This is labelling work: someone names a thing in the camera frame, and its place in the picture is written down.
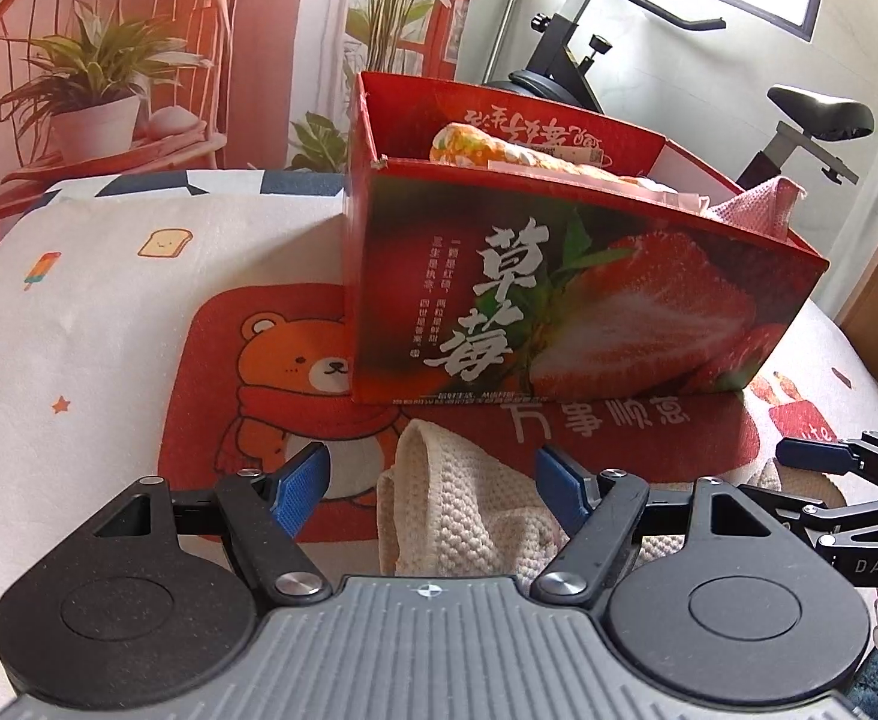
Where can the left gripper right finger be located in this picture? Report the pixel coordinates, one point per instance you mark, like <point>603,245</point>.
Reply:
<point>599,513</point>

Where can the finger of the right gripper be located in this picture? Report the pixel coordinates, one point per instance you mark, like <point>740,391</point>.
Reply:
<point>810,518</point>
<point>859,456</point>

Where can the pink cloth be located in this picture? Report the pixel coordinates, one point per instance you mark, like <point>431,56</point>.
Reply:
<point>764,209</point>

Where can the printed room backdrop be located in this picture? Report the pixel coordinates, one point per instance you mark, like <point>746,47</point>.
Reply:
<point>90,88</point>

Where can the red bear mat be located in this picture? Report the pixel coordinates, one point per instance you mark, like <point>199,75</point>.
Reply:
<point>263,373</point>

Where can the cream knitted cloth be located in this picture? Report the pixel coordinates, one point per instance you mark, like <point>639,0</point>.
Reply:
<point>465,505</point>

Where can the red strawberry cardboard box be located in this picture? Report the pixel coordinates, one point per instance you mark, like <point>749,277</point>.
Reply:
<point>510,283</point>

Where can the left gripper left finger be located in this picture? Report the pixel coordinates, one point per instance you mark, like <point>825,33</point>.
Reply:
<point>262,514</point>

